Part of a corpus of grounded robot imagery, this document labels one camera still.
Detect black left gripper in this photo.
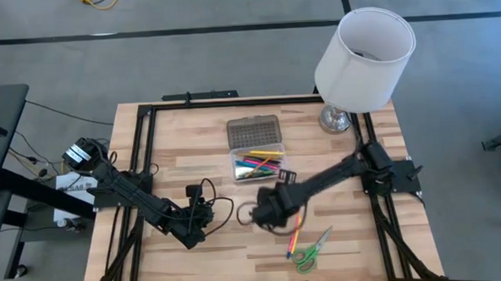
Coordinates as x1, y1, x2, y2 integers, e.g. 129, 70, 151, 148
168, 199, 217, 251

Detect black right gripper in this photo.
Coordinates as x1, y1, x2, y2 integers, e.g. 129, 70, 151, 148
250, 183, 300, 233

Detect green mechanical pencil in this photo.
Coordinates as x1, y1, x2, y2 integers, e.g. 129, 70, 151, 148
241, 169, 275, 179

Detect long slim yellow highlighter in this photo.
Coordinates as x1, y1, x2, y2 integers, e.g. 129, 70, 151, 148
289, 214, 304, 255

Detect orange wooden pencil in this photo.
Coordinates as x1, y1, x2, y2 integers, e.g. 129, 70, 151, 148
247, 156, 274, 179

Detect pink highlighter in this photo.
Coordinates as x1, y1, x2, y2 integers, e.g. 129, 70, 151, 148
243, 157, 281, 172

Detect pink pencil blue eraser cap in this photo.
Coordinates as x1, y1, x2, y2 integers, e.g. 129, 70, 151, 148
284, 217, 302, 259

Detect blue multicolour pen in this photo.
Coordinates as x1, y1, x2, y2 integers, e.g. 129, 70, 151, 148
234, 157, 274, 173

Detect yellow wooden pencil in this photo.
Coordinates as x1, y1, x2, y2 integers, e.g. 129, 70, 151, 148
248, 148, 285, 157

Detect translucent plastic supply box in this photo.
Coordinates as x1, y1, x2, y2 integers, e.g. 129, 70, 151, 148
225, 113, 288, 184

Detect white paper sheet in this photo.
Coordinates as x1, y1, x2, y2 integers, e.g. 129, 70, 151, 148
50, 171, 101, 222

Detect silver table lamp white shade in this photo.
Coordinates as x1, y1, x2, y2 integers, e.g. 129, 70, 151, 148
311, 4, 421, 135

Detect grey desk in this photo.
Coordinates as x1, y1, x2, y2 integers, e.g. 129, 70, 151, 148
0, 83, 37, 271

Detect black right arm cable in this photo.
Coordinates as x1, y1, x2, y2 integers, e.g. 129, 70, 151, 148
234, 196, 310, 239

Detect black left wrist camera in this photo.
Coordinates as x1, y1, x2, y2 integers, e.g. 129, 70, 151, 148
185, 183, 204, 200

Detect green handled scissors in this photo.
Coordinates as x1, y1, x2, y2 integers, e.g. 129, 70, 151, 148
289, 225, 336, 276

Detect black metal table frame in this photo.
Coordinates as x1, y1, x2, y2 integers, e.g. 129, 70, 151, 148
73, 89, 446, 281

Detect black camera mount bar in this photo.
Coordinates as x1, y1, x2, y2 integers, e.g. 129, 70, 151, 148
161, 89, 240, 103

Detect yellow floor cable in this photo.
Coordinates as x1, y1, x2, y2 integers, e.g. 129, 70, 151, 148
78, 0, 122, 13

